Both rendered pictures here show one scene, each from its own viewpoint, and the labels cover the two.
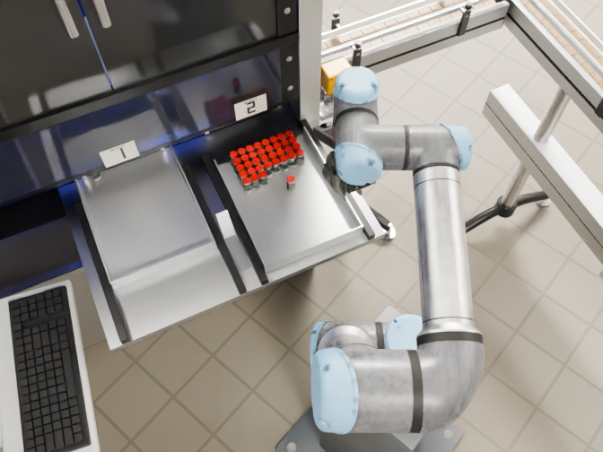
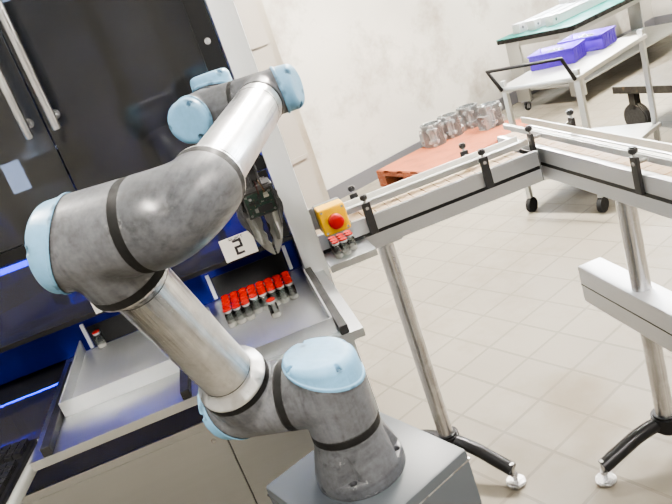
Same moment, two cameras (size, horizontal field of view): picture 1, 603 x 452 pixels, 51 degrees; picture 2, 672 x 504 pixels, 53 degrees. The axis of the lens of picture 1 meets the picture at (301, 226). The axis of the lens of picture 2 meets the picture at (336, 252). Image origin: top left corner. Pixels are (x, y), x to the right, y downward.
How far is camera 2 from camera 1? 1.03 m
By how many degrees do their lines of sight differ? 42
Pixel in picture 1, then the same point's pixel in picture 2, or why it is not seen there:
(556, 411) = not seen: outside the picture
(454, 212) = (246, 100)
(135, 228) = (114, 371)
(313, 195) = (297, 316)
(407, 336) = (310, 351)
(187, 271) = (143, 392)
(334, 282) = not seen: outside the picture
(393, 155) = (216, 98)
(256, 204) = (236, 333)
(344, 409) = (39, 221)
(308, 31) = (272, 155)
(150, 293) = (96, 414)
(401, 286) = not seen: outside the picture
